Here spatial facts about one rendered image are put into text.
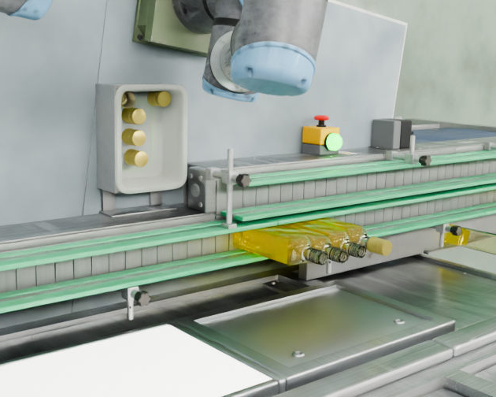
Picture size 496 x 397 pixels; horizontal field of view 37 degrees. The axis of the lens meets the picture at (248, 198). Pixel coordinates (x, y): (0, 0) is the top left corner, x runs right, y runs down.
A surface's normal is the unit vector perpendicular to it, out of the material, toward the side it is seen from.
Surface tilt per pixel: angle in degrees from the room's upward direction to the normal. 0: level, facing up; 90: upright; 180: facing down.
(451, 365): 90
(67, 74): 0
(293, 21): 29
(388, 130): 90
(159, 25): 2
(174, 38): 2
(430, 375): 90
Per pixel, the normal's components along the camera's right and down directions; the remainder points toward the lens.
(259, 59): -0.37, 0.04
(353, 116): 0.63, 0.16
